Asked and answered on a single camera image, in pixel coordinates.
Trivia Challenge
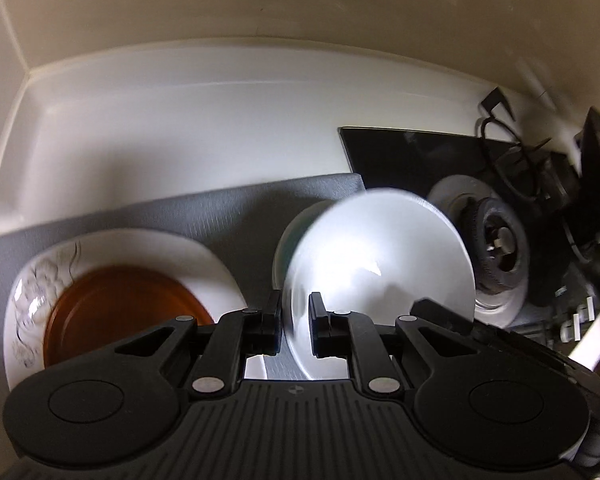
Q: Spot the white bowl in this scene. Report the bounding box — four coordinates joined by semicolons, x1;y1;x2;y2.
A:
272;188;476;379

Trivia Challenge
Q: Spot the grey textured mat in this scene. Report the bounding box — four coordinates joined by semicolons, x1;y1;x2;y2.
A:
0;172;368;380

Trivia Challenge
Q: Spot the orange round plate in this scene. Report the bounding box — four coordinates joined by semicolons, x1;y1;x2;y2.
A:
43;266;212;367

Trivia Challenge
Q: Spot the black glass gas stove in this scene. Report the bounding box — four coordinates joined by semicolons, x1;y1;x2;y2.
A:
338;126;600;346

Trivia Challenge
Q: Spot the black pan support grate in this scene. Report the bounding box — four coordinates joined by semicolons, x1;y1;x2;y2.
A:
479;88;600;262

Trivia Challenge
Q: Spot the white floral square plate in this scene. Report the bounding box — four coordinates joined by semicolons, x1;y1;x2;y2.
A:
3;229;247;389

